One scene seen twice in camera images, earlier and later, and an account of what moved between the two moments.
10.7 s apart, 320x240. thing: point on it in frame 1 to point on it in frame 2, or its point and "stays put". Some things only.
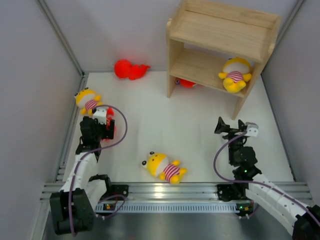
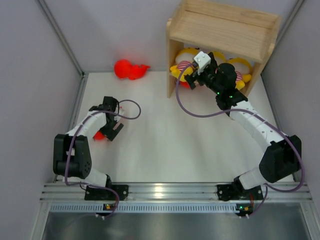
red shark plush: (123, 68) stays put
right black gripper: (222, 127) to (194, 77)
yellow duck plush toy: (87, 100) to (184, 56)
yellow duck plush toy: (236, 74) stays put
